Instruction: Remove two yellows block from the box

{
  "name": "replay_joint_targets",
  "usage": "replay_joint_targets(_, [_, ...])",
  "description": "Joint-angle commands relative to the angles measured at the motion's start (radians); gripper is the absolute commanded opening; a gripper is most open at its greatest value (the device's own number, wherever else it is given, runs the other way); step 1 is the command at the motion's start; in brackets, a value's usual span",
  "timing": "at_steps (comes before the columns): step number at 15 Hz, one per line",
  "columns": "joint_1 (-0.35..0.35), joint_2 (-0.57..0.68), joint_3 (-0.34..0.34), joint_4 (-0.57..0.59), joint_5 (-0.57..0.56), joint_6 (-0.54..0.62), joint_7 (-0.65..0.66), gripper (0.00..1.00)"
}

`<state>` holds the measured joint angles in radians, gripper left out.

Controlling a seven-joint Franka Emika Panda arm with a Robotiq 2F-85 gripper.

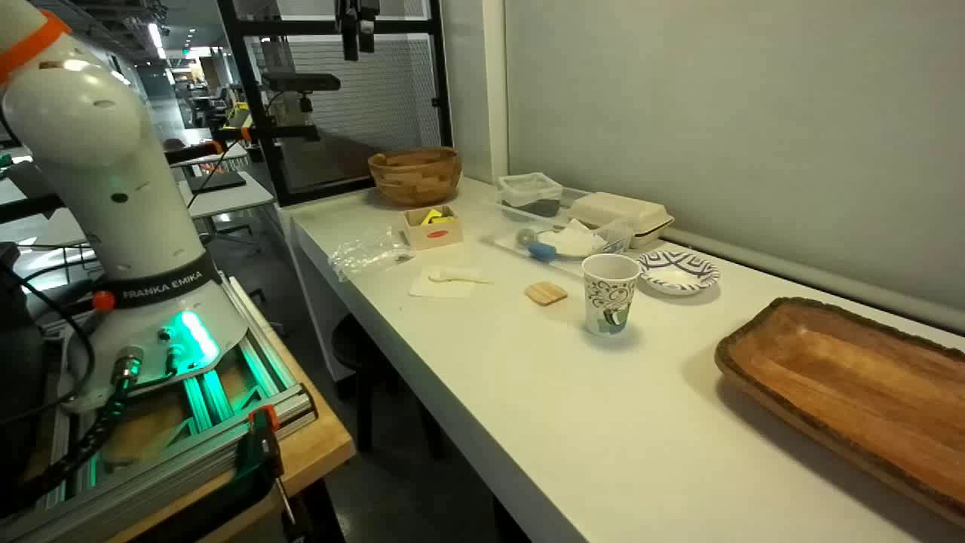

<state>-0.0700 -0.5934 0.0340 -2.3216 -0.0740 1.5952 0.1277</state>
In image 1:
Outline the yellow arch block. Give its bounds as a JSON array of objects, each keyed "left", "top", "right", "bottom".
[{"left": 422, "top": 209, "right": 454, "bottom": 226}]

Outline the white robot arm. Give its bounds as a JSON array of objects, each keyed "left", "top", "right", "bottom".
[{"left": 0, "top": 0, "right": 248, "bottom": 414}]

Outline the white paper napkin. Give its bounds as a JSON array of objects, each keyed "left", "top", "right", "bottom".
[{"left": 409, "top": 268, "right": 489, "bottom": 298}]

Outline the small wooden square tile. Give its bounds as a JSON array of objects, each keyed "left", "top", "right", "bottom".
[{"left": 525, "top": 281, "right": 567, "bottom": 308}]

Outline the clear plastic tray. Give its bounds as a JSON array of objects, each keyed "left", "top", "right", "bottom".
[{"left": 489, "top": 190, "right": 637, "bottom": 274}]

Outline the small clear plastic container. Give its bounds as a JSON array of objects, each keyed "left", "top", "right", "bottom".
[{"left": 497, "top": 171, "right": 565, "bottom": 209}]

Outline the clear plastic bag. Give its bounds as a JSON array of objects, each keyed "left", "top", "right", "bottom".
[{"left": 330, "top": 226, "right": 409, "bottom": 277}]

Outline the woven wicker basket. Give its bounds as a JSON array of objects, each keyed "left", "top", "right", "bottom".
[{"left": 368, "top": 147, "right": 461, "bottom": 209}]

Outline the patterned paper plate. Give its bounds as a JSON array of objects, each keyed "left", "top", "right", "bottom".
[{"left": 643, "top": 251, "right": 717, "bottom": 296}]

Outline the wooden serving tray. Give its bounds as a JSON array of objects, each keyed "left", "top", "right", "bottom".
[{"left": 714, "top": 298, "right": 965, "bottom": 526}]

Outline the black metal frame rack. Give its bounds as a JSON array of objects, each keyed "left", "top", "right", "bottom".
[{"left": 217, "top": 0, "right": 454, "bottom": 207}]

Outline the green clamp with orange handle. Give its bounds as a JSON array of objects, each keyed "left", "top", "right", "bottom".
[{"left": 239, "top": 407, "right": 297, "bottom": 531}]

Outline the aluminium robot base mount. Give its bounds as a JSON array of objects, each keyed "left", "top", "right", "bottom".
[{"left": 0, "top": 281, "right": 316, "bottom": 543}]

